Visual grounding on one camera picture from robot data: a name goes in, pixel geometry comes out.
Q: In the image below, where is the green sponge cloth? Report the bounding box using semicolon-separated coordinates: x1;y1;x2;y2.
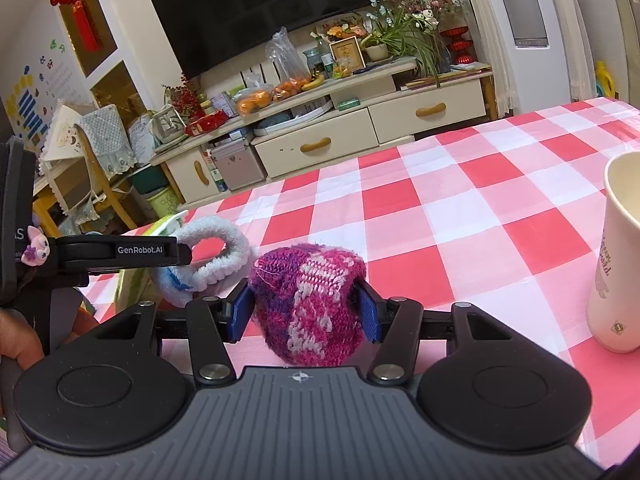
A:
114;212;189;311

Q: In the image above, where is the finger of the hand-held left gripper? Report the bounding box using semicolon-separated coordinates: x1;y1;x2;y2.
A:
55;234;194;276

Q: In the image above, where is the wooden chair with cloth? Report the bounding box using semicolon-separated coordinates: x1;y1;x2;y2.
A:
31;101;147;233

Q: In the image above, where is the tall plastic bag of oranges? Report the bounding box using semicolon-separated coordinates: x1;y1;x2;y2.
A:
264;26;314;102

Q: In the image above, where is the yellow toy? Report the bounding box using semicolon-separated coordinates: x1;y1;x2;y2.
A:
594;59;619;99

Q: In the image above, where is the red stand ornament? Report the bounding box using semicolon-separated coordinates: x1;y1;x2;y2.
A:
439;25;474;67

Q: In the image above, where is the green bucket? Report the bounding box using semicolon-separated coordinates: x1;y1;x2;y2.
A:
144;186;179;217

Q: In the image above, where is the white fluffy headband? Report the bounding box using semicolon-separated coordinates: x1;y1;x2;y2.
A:
159;215;251;307

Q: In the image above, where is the cream cabinet drawer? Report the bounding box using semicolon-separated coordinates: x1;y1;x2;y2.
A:
251;109;379;179
366;79;489;144

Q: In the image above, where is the silver case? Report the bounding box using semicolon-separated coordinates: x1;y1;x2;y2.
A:
209;139;267;192

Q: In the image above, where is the red berry branch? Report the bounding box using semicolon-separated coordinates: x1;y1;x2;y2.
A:
161;74;202;119

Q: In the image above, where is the potted spider plant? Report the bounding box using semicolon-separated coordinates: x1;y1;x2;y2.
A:
359;14;447;88

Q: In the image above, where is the white paper cup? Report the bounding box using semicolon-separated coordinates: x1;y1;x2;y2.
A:
586;151;640;354

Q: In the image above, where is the purple knitted bootie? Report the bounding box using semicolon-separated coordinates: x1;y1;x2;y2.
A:
249;244;367;367

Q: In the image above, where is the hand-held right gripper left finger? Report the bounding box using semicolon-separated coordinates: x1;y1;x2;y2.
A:
94;284;257;387

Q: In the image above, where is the red checkered tablecloth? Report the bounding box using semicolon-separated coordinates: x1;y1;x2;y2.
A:
87;95;640;472

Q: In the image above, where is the white tower air conditioner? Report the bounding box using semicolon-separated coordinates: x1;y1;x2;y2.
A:
456;0;574;112

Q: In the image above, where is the red snack packet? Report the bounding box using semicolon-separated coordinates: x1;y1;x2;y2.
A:
184;111;229;137

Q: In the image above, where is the artificial flower bouquet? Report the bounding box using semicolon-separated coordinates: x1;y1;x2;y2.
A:
364;0;469;37

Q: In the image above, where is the gold picture frame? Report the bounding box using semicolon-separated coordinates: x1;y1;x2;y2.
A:
328;35;366;73

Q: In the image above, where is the cream television cabinet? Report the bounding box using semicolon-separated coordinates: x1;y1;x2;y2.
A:
149;56;497;207

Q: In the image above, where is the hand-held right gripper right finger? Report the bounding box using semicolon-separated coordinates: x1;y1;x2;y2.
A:
353;281;497;387

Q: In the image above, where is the black television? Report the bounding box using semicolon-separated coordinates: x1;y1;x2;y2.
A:
145;0;394;82

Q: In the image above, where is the wall sticker chart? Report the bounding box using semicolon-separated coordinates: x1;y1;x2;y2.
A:
0;34;90;143

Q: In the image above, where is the person's left hand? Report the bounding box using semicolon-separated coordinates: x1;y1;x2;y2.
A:
0;307;47;377

